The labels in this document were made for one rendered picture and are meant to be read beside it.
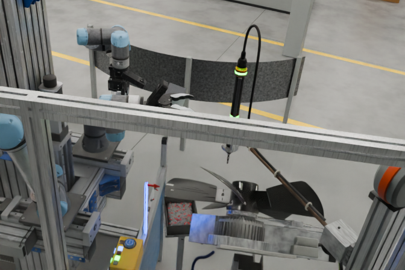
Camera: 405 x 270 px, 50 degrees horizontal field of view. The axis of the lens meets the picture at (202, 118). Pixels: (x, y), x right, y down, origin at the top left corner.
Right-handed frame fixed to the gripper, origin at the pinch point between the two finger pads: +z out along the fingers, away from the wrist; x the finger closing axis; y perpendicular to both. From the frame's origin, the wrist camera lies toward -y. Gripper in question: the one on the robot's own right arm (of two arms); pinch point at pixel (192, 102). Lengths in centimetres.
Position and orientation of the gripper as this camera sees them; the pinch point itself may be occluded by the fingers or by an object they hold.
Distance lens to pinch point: 166.1
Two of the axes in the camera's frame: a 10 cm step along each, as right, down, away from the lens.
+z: 9.9, 0.3, 1.0
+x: 0.6, 5.6, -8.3
